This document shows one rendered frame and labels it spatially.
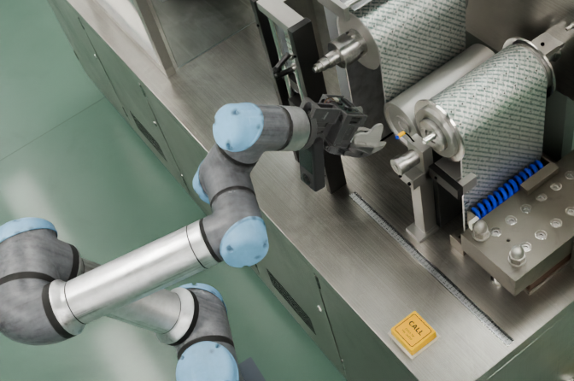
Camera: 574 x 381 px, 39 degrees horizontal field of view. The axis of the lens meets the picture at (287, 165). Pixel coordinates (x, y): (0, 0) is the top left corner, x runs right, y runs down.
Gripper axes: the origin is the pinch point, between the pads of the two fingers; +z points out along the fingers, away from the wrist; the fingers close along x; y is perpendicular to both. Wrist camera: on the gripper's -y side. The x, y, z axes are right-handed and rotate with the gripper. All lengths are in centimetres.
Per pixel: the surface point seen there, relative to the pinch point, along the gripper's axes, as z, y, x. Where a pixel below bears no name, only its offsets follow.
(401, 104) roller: 21.9, 0.8, 13.5
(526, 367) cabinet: 48, -40, -30
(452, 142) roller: 18.7, 2.4, -3.9
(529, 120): 39.9, 8.6, -4.8
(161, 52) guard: 20, -32, 97
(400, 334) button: 21.4, -40.2, -13.5
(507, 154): 39.1, 0.2, -4.8
